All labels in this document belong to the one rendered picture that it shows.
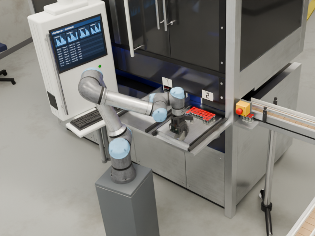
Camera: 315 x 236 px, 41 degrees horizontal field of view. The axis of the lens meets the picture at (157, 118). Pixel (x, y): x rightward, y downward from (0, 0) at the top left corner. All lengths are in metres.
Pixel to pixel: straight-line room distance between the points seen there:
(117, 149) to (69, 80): 0.82
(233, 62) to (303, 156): 1.65
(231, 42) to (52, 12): 1.15
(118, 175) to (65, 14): 1.10
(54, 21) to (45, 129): 1.98
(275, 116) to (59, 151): 2.24
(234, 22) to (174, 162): 1.35
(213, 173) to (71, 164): 1.46
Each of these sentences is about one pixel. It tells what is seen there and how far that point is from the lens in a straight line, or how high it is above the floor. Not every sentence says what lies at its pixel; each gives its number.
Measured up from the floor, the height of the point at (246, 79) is 1.12.
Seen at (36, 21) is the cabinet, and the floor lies 1.54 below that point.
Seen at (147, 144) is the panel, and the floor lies 0.36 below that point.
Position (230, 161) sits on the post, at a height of 0.55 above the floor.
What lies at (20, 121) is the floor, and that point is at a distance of 4.80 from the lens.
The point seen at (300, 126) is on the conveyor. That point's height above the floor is 0.93.
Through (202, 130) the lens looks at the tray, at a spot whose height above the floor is 0.88.
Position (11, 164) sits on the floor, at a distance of 4.19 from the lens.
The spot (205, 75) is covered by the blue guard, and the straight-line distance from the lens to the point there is 2.67.
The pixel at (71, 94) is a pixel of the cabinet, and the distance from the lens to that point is 3.00.
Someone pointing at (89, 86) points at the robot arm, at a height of 1.40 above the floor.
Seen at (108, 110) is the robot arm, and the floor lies 1.18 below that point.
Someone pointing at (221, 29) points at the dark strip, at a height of 1.49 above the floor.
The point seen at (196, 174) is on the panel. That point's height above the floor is 0.29.
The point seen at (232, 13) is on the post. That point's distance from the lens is 2.39.
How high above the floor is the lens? 2.40
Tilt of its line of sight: 33 degrees down
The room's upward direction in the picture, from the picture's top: 6 degrees counter-clockwise
